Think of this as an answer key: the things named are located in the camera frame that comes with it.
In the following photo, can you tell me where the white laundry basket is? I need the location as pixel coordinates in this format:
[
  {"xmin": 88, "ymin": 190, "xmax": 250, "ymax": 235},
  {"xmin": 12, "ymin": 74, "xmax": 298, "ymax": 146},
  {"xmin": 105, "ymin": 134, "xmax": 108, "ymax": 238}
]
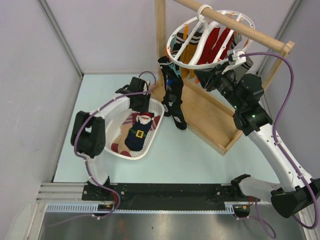
[{"xmin": 104, "ymin": 98, "xmax": 165, "ymax": 160}]

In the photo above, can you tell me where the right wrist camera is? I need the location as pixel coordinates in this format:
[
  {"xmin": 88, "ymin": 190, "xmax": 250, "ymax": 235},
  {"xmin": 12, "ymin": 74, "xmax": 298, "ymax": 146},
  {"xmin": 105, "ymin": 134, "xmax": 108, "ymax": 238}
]
[{"xmin": 222, "ymin": 49, "xmax": 247, "ymax": 74}]

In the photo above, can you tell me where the black sock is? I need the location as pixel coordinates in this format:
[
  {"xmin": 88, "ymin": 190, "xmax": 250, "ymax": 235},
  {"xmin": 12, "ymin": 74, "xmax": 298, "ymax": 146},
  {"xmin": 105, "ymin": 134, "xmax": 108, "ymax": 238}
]
[
  {"xmin": 167, "ymin": 76, "xmax": 184, "ymax": 107},
  {"xmin": 171, "ymin": 100, "xmax": 187, "ymax": 130},
  {"xmin": 158, "ymin": 56, "xmax": 173, "ymax": 117}
]

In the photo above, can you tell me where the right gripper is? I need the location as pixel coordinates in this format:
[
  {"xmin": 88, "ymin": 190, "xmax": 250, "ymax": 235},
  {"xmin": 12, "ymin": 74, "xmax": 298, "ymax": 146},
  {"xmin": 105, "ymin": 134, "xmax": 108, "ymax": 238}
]
[{"xmin": 194, "ymin": 60, "xmax": 244, "ymax": 110}]

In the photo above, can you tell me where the grey striped sock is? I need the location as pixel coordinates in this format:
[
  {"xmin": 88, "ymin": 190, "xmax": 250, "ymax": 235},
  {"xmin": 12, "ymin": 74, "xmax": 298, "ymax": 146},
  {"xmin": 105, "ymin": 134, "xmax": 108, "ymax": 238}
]
[
  {"xmin": 230, "ymin": 32, "xmax": 242, "ymax": 49},
  {"xmin": 234, "ymin": 56, "xmax": 254, "ymax": 82}
]

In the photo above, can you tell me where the red patterned sock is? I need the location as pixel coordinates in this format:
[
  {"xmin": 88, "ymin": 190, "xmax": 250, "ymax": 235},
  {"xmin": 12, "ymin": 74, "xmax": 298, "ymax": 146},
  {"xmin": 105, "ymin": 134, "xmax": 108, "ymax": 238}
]
[{"xmin": 208, "ymin": 28, "xmax": 234, "ymax": 63}]

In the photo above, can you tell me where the mustard brown striped sock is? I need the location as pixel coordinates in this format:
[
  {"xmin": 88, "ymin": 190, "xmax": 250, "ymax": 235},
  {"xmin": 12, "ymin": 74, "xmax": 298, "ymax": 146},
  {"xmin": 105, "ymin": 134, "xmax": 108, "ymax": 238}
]
[{"xmin": 180, "ymin": 31, "xmax": 203, "ymax": 79}]

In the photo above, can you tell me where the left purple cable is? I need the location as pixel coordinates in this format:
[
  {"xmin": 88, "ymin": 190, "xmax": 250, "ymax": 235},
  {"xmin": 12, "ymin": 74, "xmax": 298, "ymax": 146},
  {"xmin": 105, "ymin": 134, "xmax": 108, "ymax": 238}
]
[{"xmin": 73, "ymin": 71, "xmax": 158, "ymax": 227}]

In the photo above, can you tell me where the white cable duct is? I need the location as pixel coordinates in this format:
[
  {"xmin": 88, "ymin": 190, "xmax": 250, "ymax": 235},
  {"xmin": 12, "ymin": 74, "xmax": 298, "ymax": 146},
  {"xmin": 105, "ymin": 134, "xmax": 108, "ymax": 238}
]
[{"xmin": 46, "ymin": 202, "xmax": 235, "ymax": 215}]

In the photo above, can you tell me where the beige maroon striped sock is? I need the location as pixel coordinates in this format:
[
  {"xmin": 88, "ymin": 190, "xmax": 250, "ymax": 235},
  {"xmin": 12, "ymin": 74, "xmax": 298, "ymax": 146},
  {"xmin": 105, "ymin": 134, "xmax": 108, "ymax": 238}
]
[{"xmin": 111, "ymin": 113, "xmax": 137, "ymax": 157}]

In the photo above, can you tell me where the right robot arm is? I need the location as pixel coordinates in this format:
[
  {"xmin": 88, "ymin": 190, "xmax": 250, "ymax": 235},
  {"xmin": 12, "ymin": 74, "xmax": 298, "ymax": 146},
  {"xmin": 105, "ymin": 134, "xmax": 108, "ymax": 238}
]
[{"xmin": 194, "ymin": 65, "xmax": 320, "ymax": 218}]

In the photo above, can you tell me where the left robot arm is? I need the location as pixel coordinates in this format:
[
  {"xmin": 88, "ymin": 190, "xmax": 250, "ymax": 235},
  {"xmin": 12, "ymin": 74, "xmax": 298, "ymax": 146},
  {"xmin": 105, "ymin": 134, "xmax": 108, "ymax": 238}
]
[{"xmin": 70, "ymin": 77, "xmax": 153, "ymax": 200}]

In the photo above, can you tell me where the white round clip hanger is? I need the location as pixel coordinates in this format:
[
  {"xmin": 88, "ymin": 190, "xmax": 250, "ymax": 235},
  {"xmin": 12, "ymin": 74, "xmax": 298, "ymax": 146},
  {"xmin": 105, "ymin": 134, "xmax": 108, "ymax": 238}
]
[{"xmin": 165, "ymin": 4, "xmax": 253, "ymax": 73}]

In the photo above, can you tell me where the navy santa sock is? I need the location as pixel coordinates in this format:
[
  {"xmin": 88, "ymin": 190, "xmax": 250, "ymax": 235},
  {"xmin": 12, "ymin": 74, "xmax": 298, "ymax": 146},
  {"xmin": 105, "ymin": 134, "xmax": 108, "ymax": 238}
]
[{"xmin": 125, "ymin": 112, "xmax": 154, "ymax": 152}]

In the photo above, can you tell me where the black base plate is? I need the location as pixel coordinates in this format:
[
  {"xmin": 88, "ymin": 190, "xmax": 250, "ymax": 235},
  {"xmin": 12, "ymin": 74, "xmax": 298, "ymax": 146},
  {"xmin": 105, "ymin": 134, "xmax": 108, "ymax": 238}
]
[{"xmin": 81, "ymin": 182, "xmax": 255, "ymax": 217}]

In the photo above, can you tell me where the wooden hanger stand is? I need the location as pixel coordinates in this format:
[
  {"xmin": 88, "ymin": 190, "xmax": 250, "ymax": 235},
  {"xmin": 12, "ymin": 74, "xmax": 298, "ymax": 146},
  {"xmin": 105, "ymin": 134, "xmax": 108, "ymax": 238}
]
[{"xmin": 152, "ymin": 0, "xmax": 295, "ymax": 156}]

